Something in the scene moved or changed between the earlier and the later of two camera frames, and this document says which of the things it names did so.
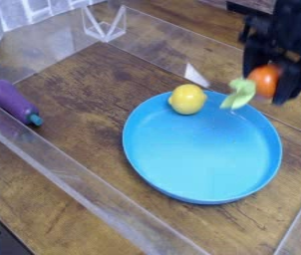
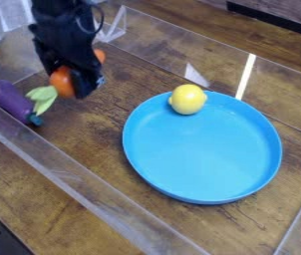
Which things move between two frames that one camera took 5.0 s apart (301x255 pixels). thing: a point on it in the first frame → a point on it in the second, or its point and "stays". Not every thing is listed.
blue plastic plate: [213, 156] stays
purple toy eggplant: [15, 103] stays
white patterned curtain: [2, 15] stays
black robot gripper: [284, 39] → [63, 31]
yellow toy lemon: [186, 99] stays
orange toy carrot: [260, 84] → [62, 85]
